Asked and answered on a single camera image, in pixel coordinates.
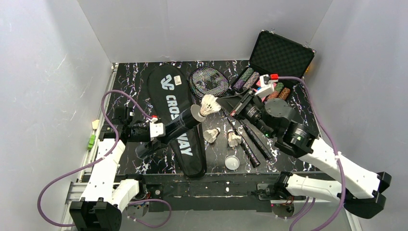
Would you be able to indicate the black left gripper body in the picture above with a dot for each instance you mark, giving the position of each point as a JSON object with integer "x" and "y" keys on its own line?
{"x": 157, "y": 142}

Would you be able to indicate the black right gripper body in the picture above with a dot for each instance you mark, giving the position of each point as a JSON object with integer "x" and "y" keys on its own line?
{"x": 240, "y": 106}

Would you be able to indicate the white feather shuttlecock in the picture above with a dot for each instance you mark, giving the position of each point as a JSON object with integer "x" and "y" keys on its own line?
{"x": 211, "y": 135}
{"x": 233, "y": 139}
{"x": 209, "y": 105}

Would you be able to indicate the black racket cover bag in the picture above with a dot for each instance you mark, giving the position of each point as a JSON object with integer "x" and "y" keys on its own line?
{"x": 170, "y": 95}

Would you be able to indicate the clear shuttlecock tube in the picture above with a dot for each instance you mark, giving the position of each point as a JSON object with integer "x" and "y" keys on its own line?
{"x": 175, "y": 130}

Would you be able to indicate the white tube lid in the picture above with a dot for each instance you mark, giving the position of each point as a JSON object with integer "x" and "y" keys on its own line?
{"x": 232, "y": 163}

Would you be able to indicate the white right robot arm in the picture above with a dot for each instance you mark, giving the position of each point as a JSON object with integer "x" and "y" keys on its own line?
{"x": 360, "y": 191}

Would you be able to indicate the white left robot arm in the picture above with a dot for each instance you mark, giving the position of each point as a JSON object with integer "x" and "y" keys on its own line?
{"x": 102, "y": 202}

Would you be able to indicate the poker chip row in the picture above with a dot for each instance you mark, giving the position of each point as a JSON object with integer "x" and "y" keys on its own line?
{"x": 242, "y": 79}
{"x": 251, "y": 81}
{"x": 285, "y": 92}
{"x": 277, "y": 89}

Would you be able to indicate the green clip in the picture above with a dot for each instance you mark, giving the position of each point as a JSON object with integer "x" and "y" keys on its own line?
{"x": 91, "y": 142}

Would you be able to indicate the black poker chip case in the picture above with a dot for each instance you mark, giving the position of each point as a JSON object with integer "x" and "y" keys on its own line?
{"x": 274, "y": 54}

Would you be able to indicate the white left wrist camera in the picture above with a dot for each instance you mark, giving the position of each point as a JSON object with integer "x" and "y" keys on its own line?
{"x": 156, "y": 128}

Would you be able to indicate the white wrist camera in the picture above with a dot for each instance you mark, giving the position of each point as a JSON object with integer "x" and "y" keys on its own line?
{"x": 267, "y": 85}
{"x": 156, "y": 128}

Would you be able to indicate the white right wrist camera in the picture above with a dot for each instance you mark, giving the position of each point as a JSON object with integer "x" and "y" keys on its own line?
{"x": 267, "y": 85}

